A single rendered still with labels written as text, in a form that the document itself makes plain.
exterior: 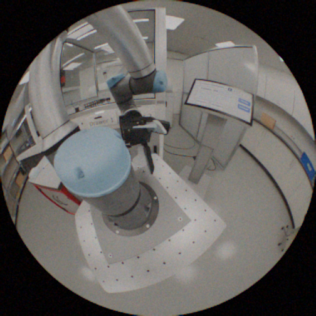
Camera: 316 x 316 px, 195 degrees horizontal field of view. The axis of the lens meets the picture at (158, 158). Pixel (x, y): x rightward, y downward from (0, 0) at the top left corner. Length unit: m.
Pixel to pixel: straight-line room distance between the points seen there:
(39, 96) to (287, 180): 2.95
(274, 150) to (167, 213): 2.57
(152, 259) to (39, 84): 0.46
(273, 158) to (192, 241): 2.56
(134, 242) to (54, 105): 0.36
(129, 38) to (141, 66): 0.08
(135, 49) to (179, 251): 0.50
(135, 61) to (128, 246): 0.45
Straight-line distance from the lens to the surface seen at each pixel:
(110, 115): 0.82
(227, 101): 0.78
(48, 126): 0.23
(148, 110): 0.76
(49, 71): 0.26
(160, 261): 0.31
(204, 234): 0.33
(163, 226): 0.27
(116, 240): 0.30
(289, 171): 2.68
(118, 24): 0.25
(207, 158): 0.99
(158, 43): 0.86
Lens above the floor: 1.06
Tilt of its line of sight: 41 degrees down
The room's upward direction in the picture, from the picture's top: straight up
